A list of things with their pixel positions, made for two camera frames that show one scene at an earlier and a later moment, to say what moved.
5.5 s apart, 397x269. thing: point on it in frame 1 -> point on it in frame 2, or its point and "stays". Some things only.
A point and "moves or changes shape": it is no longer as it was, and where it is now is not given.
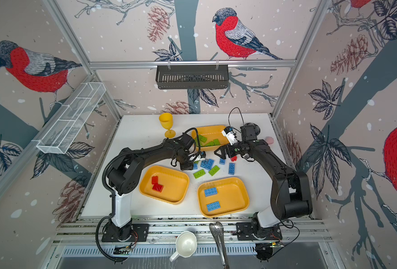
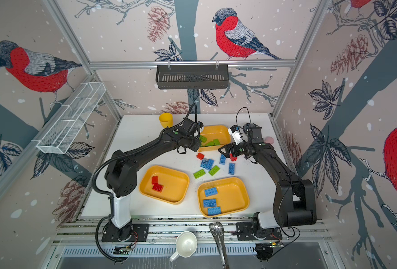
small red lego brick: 155,179 stays
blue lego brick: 213,206 moves or changes shape
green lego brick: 213,170 stays
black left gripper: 188,166 -> 195,147
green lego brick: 199,174 stays
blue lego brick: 231,168 stays
